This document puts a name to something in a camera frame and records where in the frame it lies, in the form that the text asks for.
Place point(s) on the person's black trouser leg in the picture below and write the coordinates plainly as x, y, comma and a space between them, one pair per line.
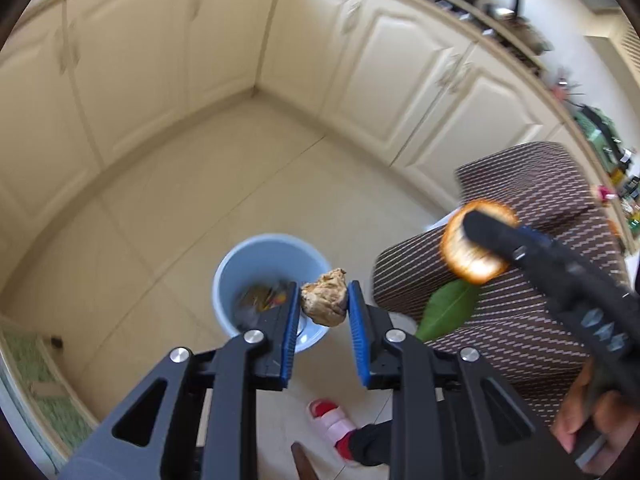
370, 442

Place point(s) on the green leaf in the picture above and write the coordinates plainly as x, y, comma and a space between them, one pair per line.
442, 312

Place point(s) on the gold snack bag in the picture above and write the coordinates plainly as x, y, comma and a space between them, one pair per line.
255, 295

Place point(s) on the brown wooden piece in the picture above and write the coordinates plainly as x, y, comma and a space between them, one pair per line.
304, 465

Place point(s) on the small dark floor object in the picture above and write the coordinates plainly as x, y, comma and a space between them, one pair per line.
56, 342

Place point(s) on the black gas stove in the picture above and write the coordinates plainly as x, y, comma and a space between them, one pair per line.
520, 35

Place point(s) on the pink candy wrapper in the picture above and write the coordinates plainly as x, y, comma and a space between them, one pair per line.
602, 194

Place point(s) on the green patterned mat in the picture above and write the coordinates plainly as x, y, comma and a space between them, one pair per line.
30, 375

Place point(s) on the red sock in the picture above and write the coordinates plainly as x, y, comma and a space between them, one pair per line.
322, 406

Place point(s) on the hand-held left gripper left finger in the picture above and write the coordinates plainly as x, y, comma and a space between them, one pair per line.
289, 345

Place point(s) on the cream base cabinets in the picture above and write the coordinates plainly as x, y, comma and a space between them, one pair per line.
125, 60

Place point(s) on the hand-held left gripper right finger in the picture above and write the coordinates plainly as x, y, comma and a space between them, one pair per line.
357, 340

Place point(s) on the blue trash bin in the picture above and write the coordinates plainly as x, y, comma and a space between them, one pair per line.
260, 265

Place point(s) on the cream lattice wall cabinet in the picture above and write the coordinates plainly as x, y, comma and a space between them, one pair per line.
625, 45

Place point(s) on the green electric grill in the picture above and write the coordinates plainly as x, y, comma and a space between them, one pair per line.
597, 130

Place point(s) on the orange peel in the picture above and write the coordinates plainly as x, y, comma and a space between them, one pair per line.
465, 260

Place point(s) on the person's right hand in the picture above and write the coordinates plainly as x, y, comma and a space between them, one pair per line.
575, 410

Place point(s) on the pink slipper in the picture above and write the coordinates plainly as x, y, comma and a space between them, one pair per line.
332, 425

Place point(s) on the brown dotted tablecloth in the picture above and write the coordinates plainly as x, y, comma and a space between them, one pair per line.
525, 335

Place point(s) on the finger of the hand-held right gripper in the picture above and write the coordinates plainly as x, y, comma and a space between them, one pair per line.
495, 235

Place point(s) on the paper ball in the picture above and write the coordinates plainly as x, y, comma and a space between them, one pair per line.
325, 300

